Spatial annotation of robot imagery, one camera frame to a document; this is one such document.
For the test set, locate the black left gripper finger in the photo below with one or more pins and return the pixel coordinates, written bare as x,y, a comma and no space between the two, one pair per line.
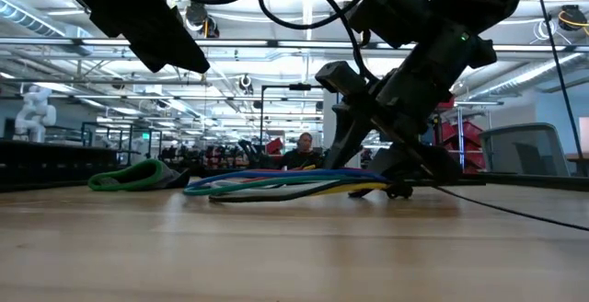
170,49

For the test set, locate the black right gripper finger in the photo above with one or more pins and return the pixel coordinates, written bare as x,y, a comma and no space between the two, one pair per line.
349,131

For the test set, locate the black tape wrap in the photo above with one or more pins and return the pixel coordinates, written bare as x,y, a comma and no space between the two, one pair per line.
399,190

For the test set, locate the black zip tie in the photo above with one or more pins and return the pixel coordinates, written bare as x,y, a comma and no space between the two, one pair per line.
506,206

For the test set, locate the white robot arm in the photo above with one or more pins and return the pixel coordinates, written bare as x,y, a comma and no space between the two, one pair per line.
34,113

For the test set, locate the person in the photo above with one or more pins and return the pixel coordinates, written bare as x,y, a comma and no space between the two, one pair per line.
301,157

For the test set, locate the red storage bin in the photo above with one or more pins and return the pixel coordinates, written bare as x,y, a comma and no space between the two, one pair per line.
474,159
469,131

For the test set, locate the grey office chair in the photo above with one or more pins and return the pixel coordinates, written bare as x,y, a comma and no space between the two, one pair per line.
524,150

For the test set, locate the black work glove green cuff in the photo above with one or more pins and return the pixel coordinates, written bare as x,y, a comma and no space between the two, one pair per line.
138,175

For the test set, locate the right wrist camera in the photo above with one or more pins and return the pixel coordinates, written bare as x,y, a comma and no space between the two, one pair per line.
340,77

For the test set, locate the black gantry frame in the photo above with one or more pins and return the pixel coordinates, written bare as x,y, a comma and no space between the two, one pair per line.
299,86

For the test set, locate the silver ceiling air duct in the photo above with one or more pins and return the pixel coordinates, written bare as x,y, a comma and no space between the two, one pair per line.
27,16

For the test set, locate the black aluminium table frame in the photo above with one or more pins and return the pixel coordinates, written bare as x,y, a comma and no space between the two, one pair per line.
529,181

